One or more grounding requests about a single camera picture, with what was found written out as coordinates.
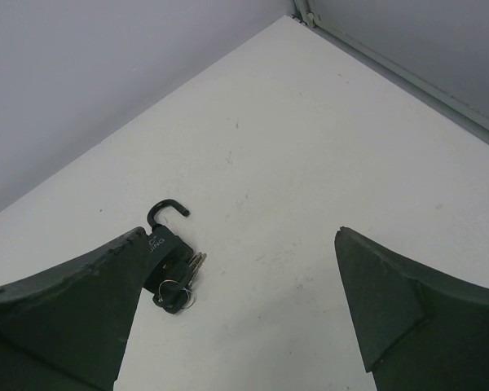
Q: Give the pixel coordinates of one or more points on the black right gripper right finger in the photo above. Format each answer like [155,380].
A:
[417,328]

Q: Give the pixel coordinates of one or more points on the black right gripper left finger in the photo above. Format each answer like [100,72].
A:
[67,327]

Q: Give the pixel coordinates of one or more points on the black-headed key bunch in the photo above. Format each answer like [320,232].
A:
[174,293]

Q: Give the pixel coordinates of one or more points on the black Kaijing padlock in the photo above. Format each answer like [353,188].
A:
[166,248]

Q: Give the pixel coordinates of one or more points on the aluminium frame post right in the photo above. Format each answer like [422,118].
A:
[440,48]

